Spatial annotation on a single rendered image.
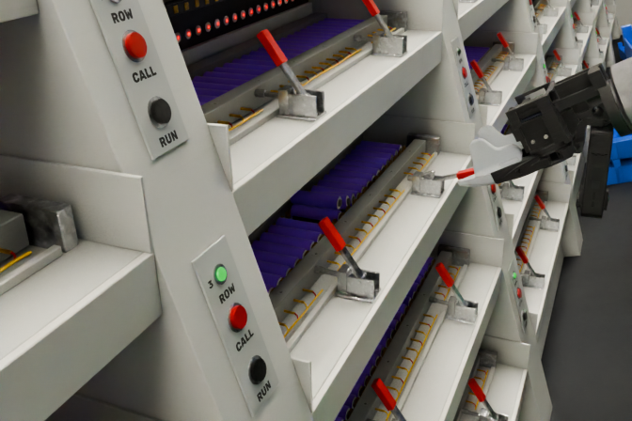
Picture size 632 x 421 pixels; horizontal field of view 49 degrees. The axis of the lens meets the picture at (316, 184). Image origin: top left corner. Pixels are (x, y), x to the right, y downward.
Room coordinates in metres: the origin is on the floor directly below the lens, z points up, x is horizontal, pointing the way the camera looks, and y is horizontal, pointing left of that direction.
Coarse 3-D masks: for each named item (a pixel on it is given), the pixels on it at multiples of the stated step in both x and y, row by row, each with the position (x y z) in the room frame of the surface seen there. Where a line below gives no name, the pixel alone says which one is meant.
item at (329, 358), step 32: (384, 128) 1.07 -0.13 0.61; (416, 128) 1.05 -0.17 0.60; (448, 128) 1.02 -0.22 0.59; (448, 160) 0.99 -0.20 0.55; (448, 192) 0.88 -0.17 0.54; (416, 224) 0.80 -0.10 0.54; (352, 256) 0.73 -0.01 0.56; (384, 256) 0.72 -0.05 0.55; (416, 256) 0.74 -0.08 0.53; (320, 288) 0.67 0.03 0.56; (384, 288) 0.66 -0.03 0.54; (288, 320) 0.61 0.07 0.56; (320, 320) 0.61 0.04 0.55; (352, 320) 0.61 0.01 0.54; (384, 320) 0.64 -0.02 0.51; (320, 352) 0.56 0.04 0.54; (352, 352) 0.56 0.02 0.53; (320, 384) 0.52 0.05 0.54; (352, 384) 0.57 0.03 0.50; (320, 416) 0.50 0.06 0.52
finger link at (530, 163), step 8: (528, 160) 0.78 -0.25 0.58; (536, 160) 0.77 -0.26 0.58; (544, 160) 0.77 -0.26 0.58; (552, 160) 0.77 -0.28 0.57; (504, 168) 0.79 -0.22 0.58; (512, 168) 0.79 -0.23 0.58; (520, 168) 0.77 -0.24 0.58; (528, 168) 0.77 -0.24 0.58; (536, 168) 0.77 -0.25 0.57; (496, 176) 0.80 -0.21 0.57; (504, 176) 0.79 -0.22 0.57; (512, 176) 0.78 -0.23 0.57; (520, 176) 0.78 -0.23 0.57
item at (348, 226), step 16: (416, 144) 1.00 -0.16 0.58; (400, 160) 0.94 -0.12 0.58; (416, 160) 0.98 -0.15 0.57; (384, 176) 0.89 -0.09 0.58; (400, 176) 0.92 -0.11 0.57; (368, 192) 0.84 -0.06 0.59; (384, 192) 0.86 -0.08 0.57; (400, 192) 0.87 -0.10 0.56; (352, 208) 0.80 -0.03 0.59; (368, 208) 0.81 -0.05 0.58; (336, 224) 0.76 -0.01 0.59; (352, 224) 0.76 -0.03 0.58; (320, 240) 0.72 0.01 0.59; (320, 256) 0.69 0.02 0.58; (336, 256) 0.72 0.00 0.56; (304, 272) 0.66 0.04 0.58; (288, 288) 0.63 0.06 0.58; (304, 288) 0.65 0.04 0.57; (272, 304) 0.60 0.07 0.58; (288, 304) 0.62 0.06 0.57
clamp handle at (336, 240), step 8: (320, 224) 0.66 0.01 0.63; (328, 224) 0.66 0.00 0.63; (328, 232) 0.65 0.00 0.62; (336, 232) 0.66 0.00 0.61; (328, 240) 0.65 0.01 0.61; (336, 240) 0.65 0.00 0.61; (336, 248) 0.65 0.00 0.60; (344, 248) 0.66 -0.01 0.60; (344, 256) 0.65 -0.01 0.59; (352, 264) 0.65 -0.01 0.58; (360, 272) 0.65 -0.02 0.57
